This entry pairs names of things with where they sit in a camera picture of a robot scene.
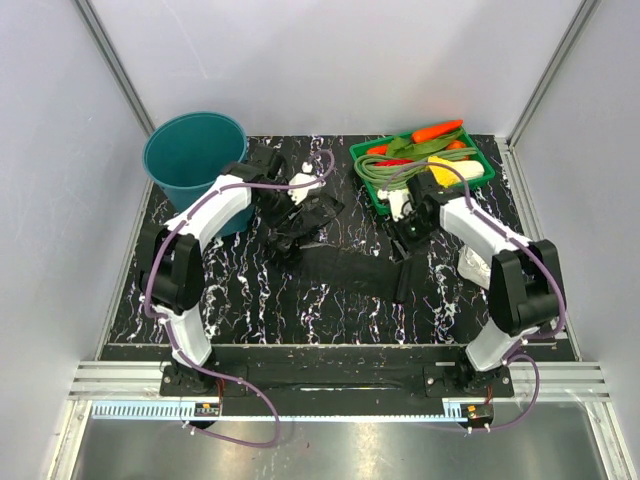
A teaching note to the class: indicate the green long beans bundle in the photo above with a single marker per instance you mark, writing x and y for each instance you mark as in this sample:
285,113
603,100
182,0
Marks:
390,173

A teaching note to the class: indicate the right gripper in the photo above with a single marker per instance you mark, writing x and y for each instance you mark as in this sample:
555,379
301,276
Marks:
400,246

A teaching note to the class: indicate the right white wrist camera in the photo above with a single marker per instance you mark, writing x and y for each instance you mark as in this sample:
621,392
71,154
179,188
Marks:
399,202

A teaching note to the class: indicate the large orange carrot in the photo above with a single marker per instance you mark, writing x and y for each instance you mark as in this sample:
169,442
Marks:
435,131

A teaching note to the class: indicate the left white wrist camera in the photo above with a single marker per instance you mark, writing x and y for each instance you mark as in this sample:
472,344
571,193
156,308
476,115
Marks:
301,185

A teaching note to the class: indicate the teal plastic trash bin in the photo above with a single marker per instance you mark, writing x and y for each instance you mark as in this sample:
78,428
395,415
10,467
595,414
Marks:
185,155

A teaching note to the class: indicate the red chili pepper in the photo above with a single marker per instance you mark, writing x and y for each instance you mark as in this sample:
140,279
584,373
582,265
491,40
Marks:
393,162

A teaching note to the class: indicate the yellow white cabbage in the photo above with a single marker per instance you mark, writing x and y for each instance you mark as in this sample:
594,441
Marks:
455,170

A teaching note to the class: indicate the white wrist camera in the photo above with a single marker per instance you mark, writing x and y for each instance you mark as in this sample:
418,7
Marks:
399,202
301,185

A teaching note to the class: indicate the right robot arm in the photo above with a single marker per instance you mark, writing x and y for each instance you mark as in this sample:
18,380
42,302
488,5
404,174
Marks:
525,282

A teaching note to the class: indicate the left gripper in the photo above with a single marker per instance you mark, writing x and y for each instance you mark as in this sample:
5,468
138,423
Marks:
290,213

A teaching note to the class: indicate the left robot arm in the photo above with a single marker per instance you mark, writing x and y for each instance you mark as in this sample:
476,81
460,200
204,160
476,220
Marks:
171,270

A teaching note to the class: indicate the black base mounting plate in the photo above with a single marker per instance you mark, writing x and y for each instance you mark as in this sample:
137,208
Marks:
338,381

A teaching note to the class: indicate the black trash bag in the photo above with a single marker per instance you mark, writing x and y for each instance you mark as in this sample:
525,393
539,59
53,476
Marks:
291,246

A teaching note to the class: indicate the small orange carrot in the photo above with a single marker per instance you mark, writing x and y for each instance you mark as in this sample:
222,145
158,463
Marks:
377,150

